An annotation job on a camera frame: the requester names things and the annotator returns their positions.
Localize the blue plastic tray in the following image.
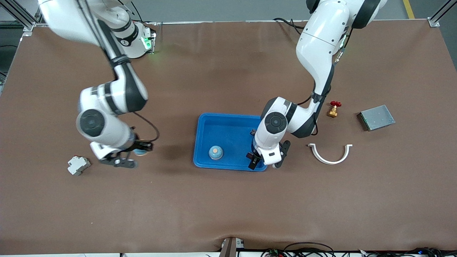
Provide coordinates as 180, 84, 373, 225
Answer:
193, 113, 269, 172

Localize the white semicircular pipe clamp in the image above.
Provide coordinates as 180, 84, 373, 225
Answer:
308, 143, 353, 165

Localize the silver metal module box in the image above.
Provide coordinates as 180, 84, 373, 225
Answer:
357, 105, 396, 132

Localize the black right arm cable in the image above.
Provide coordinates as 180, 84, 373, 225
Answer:
133, 111, 160, 143

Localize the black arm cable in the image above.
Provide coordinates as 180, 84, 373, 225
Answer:
296, 95, 316, 107
133, 111, 160, 143

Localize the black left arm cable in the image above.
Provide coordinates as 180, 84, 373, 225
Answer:
296, 95, 316, 107

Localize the brass valve red handle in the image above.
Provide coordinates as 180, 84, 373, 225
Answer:
327, 101, 342, 118

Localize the grey metal table bracket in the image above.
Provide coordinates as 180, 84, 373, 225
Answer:
219, 237, 245, 257

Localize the black cable bundle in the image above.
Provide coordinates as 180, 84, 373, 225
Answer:
357, 247, 457, 257
261, 242, 336, 257

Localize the black base power cable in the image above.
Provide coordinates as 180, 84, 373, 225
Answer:
273, 17, 305, 34

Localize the aluminium frame profile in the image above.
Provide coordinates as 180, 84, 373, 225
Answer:
428, 0, 457, 27
0, 0, 40, 36

